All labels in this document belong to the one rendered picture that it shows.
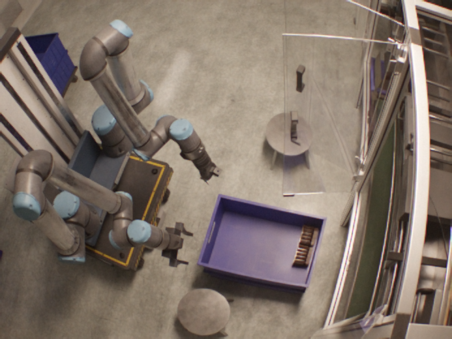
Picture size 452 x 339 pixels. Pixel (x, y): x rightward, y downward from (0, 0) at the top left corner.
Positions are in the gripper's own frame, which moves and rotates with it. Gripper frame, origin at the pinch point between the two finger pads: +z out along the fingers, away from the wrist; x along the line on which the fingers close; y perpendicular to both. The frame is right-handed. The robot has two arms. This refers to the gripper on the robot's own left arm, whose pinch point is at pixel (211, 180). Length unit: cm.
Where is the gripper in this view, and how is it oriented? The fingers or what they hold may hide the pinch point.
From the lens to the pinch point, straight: 203.8
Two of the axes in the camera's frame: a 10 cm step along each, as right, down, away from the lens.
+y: 7.8, 1.7, -6.1
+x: 4.9, -7.7, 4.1
